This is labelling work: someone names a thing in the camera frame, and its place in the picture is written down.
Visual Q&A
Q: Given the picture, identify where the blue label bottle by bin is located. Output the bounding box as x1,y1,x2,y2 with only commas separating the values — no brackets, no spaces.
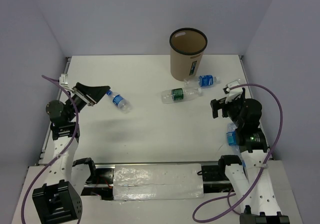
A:
184,74,220,88

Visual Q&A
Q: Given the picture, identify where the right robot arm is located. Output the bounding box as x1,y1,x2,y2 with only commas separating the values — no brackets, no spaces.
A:
210,88,290,224

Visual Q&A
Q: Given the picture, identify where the green label clear bottle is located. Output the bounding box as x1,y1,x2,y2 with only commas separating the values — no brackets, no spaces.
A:
161,87,203,104

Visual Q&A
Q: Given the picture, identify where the brown cylindrical paper bin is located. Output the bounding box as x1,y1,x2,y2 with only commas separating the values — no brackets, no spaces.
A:
169,27,208,81

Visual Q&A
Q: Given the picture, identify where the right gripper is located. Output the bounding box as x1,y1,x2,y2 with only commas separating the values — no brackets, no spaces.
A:
210,93,245,127

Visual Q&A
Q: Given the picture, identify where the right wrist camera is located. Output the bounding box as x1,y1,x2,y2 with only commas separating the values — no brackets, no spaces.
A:
223,79,243,104

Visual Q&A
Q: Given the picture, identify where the shiny silver foil sheet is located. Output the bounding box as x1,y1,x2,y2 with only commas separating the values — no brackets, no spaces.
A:
112,163,204,201

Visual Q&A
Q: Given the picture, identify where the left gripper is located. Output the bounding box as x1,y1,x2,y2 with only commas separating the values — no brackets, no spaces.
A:
66,82,110,121

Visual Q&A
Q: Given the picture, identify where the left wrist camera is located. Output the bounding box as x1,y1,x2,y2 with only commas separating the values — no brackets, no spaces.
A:
59,73,69,87

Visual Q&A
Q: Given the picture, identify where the crushed blue label bottle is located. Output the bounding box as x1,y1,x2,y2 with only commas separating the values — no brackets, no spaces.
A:
226,122,241,158

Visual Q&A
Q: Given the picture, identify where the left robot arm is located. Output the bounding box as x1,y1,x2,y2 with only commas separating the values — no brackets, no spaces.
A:
32,82,110,224

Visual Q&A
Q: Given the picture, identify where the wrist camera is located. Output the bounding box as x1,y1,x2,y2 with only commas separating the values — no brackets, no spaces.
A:
59,73,69,87
223,79,243,104

